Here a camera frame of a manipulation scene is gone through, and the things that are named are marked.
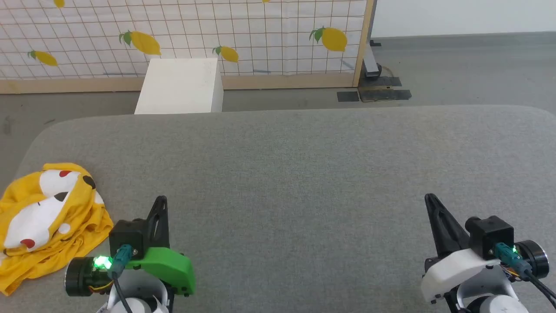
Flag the lemon print partition screen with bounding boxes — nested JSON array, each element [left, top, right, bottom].
[[0, 0, 377, 94]]

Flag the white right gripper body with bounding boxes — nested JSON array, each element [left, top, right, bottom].
[[420, 248, 505, 304]]

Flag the white partition panel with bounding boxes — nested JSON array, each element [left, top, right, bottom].
[[371, 0, 556, 39]]

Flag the grey metal panel stand leg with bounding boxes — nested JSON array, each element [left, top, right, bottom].
[[362, 39, 383, 79]]

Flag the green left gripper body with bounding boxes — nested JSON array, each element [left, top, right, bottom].
[[126, 247, 196, 297]]

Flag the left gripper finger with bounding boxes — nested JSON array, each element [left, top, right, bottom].
[[146, 195, 169, 251]]

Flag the black floor tape strip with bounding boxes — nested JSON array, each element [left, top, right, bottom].
[[365, 77, 403, 87]]

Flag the yellow garment with white print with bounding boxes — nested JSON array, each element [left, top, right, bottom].
[[0, 163, 114, 296]]

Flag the long black floor tape patch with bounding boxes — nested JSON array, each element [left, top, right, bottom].
[[360, 89, 412, 102]]

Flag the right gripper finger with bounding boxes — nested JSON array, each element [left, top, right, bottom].
[[424, 193, 471, 257]]

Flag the white rectangular box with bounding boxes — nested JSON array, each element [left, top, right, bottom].
[[134, 58, 224, 115]]

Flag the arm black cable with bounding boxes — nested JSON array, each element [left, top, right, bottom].
[[108, 244, 133, 313], [495, 243, 556, 306]]

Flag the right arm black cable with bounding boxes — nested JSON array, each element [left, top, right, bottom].
[[495, 243, 556, 306]]

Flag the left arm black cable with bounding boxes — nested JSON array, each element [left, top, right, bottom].
[[108, 244, 133, 313]]

